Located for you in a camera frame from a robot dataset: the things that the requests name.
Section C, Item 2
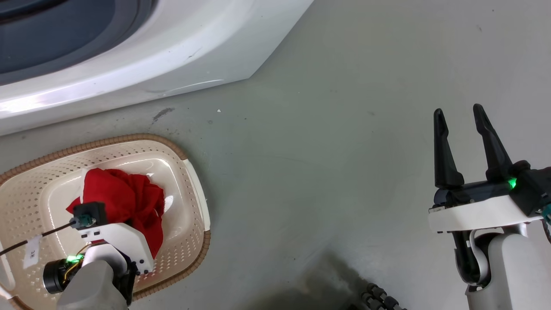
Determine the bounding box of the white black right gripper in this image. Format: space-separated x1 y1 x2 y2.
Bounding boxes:
428 103 544 235

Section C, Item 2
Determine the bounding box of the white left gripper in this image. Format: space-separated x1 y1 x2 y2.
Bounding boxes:
77 222 155 274

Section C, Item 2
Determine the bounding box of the red garment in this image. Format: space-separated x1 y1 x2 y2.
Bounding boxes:
66 168 166 259

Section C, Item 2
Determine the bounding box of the beige perforated laundry basket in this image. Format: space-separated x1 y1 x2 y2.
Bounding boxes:
0 133 211 310

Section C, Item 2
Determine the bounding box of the white washing machine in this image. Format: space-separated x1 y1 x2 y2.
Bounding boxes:
0 0 314 136

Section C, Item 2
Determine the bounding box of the dark round washing machine door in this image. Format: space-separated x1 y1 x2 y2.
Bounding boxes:
0 0 158 85

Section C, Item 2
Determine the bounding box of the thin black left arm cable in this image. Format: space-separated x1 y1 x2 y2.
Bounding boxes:
0 220 80 257

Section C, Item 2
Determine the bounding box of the white paper cable tag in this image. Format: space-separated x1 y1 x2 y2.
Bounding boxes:
23 235 43 270

